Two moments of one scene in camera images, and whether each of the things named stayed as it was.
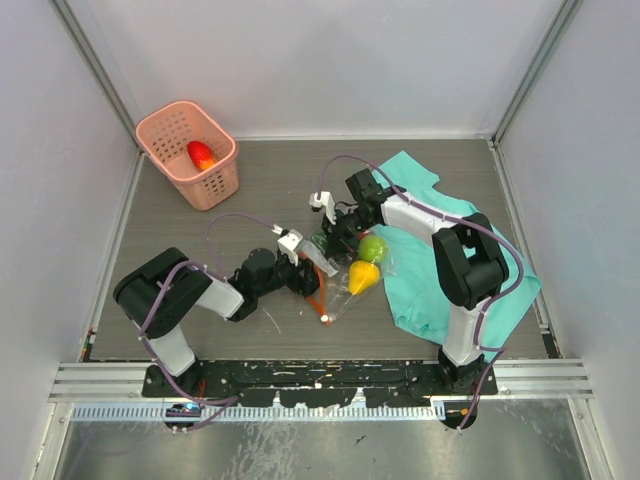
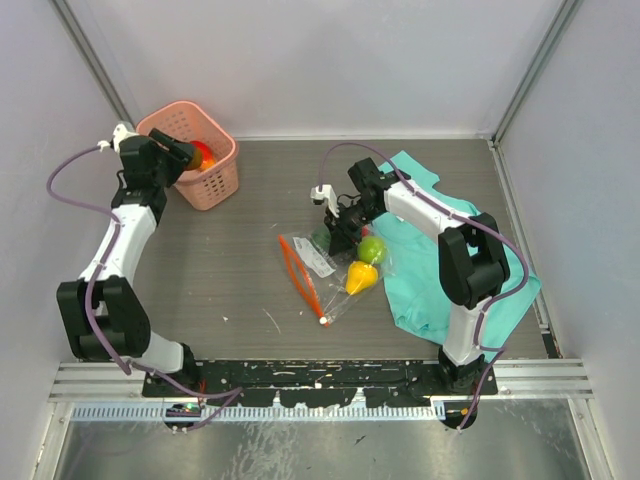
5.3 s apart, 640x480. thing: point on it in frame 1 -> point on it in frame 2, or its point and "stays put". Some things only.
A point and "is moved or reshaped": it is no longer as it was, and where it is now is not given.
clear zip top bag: (337, 294) is moved or reshaped
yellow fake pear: (362, 277) stays put
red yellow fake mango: (201, 155) stays put
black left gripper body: (286, 273) -> (169, 166)
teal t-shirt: (416, 297) stays put
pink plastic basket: (189, 147) stays put
